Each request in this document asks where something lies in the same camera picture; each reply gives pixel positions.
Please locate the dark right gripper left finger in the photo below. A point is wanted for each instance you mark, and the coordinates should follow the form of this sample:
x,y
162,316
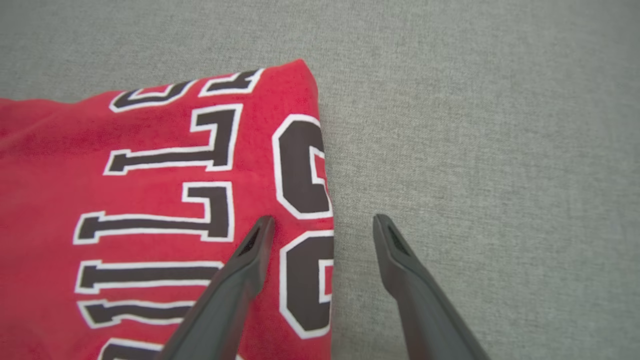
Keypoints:
x,y
225,305

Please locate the grey fabric sofa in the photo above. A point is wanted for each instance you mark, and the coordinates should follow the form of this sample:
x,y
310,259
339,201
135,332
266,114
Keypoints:
x,y
475,125

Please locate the red white-sleeved shirt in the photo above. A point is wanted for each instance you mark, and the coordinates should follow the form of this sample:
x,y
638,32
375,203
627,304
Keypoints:
x,y
50,150

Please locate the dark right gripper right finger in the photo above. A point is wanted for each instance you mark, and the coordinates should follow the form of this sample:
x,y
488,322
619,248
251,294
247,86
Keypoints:
x,y
425,310

